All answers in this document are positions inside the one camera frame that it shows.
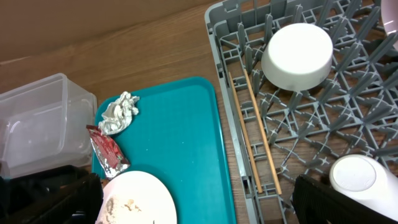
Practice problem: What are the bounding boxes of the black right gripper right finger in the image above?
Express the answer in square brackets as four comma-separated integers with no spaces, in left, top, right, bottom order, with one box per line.
[292,174,397,224]

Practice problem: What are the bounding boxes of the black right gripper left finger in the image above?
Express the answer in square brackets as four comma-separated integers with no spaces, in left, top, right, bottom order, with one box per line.
[1,173,103,223]

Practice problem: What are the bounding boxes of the wooden chopstick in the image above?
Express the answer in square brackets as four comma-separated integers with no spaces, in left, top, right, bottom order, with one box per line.
[228,72,264,194]
[243,69,282,195]

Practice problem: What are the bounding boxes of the white bowl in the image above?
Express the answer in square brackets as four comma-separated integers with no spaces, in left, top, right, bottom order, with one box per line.
[261,23,333,91]

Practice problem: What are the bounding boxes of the pink bowl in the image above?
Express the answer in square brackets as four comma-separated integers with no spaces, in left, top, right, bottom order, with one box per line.
[381,0,398,35]

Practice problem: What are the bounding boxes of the grey dishwasher rack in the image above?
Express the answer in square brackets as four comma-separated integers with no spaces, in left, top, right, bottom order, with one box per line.
[205,0,397,223]

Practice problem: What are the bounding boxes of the black rectangular tray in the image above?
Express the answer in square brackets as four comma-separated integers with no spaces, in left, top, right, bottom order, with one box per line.
[1,165,89,218]

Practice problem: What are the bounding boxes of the pink plate with food scraps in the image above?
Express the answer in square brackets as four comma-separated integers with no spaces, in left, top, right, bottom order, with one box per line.
[96,171,177,224]

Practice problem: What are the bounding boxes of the red foil snack wrapper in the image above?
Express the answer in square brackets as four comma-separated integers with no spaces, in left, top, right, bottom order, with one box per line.
[86,125,131,179]

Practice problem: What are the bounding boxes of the white cup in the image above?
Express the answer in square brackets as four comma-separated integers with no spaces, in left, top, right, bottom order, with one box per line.
[329,154,397,221]

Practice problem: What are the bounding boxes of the clear plastic bin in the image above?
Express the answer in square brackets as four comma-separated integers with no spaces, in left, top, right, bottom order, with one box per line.
[1,73,97,178]

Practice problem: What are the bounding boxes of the crumpled white tissue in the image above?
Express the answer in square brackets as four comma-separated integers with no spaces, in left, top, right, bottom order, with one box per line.
[98,91,140,136]

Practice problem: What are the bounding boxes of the teal serving tray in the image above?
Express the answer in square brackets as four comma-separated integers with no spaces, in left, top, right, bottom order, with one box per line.
[91,77,238,224]

